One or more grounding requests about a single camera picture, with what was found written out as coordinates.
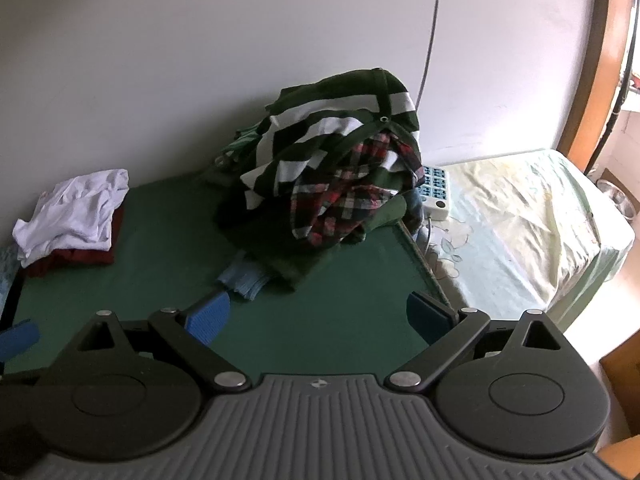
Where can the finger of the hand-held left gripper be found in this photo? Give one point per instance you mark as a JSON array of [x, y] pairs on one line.
[[20, 339], [25, 379]]

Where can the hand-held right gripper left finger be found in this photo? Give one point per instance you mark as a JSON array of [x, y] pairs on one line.
[[210, 315]]

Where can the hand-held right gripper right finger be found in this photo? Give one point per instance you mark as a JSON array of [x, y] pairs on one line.
[[425, 315]]

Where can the dark green garment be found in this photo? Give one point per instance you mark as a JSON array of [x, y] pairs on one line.
[[270, 240]]

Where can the green white striped jacket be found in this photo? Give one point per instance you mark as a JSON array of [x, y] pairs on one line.
[[310, 130]]

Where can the blue patterned cloth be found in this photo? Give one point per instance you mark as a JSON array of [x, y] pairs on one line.
[[6, 270]]

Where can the green blanket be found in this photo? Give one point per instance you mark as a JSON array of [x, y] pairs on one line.
[[150, 240]]

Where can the dark red folded cloth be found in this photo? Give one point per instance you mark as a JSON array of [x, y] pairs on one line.
[[75, 258]]

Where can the white power strip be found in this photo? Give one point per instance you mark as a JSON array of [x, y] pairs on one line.
[[435, 190]]

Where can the white folded cloth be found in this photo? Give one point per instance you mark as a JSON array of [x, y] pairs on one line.
[[70, 210]]

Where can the olive grey garment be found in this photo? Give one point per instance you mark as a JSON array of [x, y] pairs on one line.
[[220, 170]]

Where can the green white striped shirt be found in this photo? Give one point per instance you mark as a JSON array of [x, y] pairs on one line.
[[245, 142]]

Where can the cardboard box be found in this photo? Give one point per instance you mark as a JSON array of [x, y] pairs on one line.
[[622, 375]]

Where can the steel pot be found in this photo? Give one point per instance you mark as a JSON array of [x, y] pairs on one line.
[[617, 197]]

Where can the wooden door frame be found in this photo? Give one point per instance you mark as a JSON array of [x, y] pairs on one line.
[[597, 85]]

